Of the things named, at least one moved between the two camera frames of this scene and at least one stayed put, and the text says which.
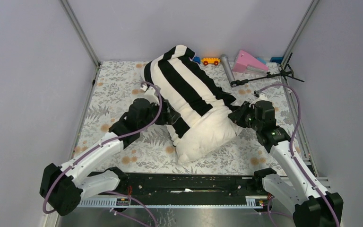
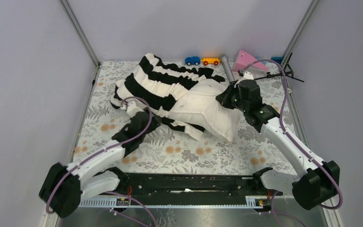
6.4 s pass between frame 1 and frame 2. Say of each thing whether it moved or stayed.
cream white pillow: moved
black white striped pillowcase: moved
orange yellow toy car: stayed
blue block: stayed
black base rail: stayed
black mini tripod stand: stayed
